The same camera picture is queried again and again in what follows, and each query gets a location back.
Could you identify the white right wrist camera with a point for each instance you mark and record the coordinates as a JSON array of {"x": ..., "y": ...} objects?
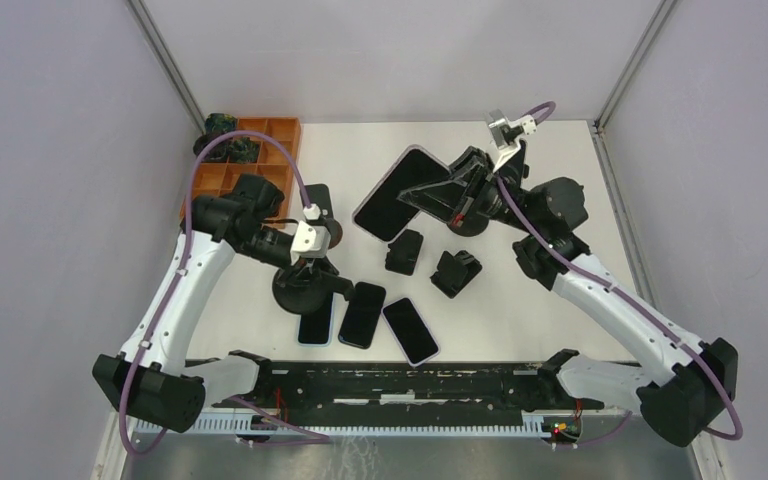
[{"x": 506, "y": 136}]

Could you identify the light blue cased phone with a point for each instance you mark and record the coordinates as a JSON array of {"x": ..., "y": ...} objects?
[{"x": 315, "y": 328}]

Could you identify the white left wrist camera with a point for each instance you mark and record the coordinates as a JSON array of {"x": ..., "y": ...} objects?
[{"x": 311, "y": 238}]

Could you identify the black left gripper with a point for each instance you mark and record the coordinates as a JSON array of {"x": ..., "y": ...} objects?
[{"x": 314, "y": 270}]

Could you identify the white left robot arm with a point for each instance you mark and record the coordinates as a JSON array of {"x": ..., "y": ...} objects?
[{"x": 148, "y": 379}]

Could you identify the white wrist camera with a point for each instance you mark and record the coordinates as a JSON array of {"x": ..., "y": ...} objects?
[
  {"x": 311, "y": 238},
  {"x": 506, "y": 136}
]

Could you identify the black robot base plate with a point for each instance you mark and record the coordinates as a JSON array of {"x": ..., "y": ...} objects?
[{"x": 438, "y": 397}]

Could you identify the black folding phone stand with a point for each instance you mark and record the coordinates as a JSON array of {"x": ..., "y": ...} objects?
[{"x": 403, "y": 253}]

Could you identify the black cased phone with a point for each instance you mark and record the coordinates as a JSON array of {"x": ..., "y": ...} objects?
[{"x": 361, "y": 318}]

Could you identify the clear cased phone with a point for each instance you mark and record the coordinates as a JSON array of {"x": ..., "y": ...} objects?
[{"x": 382, "y": 214}]

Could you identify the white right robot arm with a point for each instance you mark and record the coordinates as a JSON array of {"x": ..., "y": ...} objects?
[{"x": 679, "y": 383}]

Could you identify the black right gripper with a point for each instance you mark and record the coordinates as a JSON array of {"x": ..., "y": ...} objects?
[{"x": 445, "y": 198}]

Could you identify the lilac cased phone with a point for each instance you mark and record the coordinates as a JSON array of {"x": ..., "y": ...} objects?
[{"x": 411, "y": 332}]

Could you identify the wooden compartment tray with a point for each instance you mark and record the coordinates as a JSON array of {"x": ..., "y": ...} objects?
[{"x": 219, "y": 172}]

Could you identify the black round base phone stand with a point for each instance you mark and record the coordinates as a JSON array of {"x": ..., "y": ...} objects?
[{"x": 305, "y": 297}]

